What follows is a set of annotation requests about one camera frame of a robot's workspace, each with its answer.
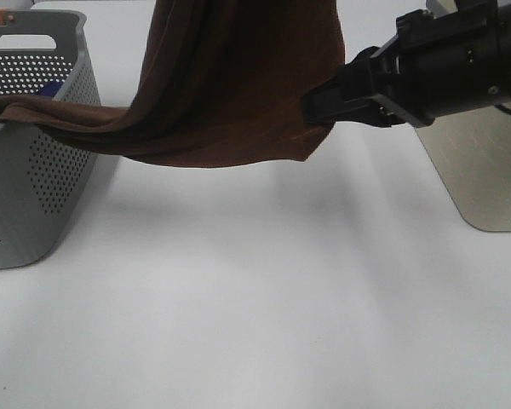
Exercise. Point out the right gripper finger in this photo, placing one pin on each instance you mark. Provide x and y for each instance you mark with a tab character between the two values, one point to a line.
349	96

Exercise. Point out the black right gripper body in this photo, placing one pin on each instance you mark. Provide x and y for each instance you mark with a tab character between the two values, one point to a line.
437	67

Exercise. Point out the brown towel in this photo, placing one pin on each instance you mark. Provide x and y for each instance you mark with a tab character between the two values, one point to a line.
221	85

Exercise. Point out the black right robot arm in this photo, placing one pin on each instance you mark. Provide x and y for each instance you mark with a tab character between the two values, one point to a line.
433	66

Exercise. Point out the beige plastic bin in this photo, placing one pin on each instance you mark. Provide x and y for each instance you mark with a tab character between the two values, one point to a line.
472	153

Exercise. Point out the blue cloth in basket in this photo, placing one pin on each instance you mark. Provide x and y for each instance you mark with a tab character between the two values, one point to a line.
50	89

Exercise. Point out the grey perforated laundry basket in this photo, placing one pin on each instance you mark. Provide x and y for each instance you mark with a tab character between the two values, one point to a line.
41	179

